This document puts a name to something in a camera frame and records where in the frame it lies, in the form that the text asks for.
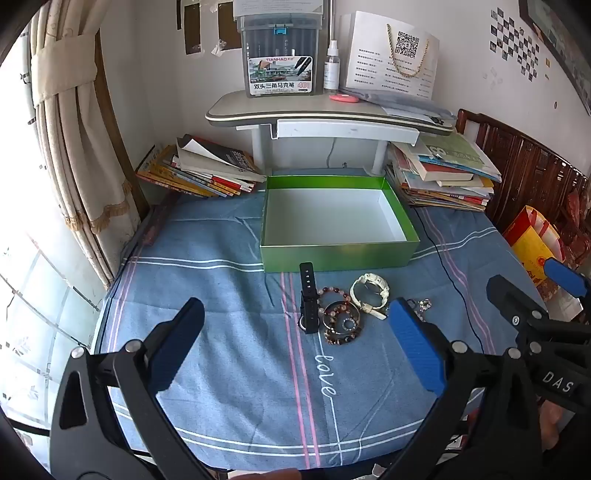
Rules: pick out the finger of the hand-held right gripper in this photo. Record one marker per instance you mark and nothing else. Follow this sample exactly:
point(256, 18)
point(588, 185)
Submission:
point(512, 302)
point(565, 277)

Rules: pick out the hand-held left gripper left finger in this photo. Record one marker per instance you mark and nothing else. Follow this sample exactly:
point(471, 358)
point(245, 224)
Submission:
point(178, 344)

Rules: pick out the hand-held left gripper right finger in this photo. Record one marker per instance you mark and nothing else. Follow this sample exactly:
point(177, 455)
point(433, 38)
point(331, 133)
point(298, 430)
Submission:
point(415, 344)

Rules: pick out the silver jewelry piece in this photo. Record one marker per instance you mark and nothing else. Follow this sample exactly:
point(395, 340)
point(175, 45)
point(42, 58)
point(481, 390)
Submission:
point(422, 304)

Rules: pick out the white watch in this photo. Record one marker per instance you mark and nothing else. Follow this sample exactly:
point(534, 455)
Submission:
point(375, 280)

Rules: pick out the black watch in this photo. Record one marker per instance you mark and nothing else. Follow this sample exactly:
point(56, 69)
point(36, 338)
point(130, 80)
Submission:
point(307, 288)

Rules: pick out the green cardboard box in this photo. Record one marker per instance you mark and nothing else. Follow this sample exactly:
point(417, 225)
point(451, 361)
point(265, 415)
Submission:
point(332, 217)

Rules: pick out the person's right hand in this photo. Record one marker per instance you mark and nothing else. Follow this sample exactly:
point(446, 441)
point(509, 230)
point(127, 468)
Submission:
point(565, 427)

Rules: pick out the yellow red bag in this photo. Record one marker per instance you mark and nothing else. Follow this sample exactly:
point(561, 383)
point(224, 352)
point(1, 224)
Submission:
point(531, 240)

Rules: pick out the wooden chair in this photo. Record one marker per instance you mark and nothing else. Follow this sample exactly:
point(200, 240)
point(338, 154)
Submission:
point(531, 170)

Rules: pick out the pile of books and papers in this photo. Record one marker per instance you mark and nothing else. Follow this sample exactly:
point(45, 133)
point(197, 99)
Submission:
point(443, 175)

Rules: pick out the window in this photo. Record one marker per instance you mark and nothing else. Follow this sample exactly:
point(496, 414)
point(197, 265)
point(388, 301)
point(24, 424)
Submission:
point(32, 277)

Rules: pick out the stack of colourful books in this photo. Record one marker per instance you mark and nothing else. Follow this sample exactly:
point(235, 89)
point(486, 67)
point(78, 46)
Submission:
point(198, 173)

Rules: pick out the grey pouch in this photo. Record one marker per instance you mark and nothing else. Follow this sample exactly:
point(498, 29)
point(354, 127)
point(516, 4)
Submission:
point(406, 107)

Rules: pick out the beige curtain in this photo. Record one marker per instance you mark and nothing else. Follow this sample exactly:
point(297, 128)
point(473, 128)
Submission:
point(78, 138)

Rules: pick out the pink round case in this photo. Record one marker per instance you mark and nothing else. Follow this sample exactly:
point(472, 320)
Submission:
point(344, 98)

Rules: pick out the white desk shelf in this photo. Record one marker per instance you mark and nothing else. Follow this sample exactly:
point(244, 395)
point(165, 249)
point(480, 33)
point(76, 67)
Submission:
point(300, 110)

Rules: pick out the white spray bottle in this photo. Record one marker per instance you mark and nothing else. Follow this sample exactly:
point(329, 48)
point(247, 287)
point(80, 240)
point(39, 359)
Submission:
point(331, 69)

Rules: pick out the white paper bag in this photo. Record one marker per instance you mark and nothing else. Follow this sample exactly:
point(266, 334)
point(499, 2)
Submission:
point(369, 50)

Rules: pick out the clear marker pen box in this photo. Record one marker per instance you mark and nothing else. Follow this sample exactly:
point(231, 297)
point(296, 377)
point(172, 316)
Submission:
point(279, 60)

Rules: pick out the dark picture frame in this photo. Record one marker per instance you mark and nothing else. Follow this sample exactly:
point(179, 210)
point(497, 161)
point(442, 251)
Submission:
point(565, 41)

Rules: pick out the group of small wall photos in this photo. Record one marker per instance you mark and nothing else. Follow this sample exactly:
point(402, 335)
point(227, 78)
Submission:
point(515, 41)

